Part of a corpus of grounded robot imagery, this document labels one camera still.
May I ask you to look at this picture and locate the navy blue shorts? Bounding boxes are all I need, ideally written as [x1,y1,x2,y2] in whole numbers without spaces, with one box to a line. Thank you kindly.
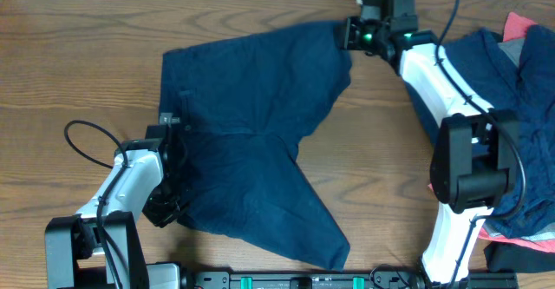
[159,21,352,270]

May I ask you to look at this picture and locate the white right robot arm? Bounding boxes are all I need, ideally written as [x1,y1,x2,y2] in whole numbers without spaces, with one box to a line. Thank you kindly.
[336,16,525,288]

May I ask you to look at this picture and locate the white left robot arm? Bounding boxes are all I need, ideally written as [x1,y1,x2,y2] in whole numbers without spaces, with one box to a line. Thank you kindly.
[45,123,186,288]

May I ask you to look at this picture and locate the navy blue garment pile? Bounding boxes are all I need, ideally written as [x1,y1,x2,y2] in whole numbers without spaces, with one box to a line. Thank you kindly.
[401,25,554,238]

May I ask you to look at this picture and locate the grey garment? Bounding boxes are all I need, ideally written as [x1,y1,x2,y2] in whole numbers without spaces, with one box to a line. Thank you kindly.
[498,38,554,242]

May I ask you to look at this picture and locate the red garment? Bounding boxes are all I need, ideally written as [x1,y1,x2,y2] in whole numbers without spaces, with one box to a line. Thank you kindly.
[445,12,554,253]

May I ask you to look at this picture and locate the black garment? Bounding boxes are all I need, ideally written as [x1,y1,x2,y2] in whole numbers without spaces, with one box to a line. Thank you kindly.
[484,242,555,273]

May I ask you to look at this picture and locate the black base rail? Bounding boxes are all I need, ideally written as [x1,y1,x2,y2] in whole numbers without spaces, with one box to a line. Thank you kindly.
[147,262,519,289]

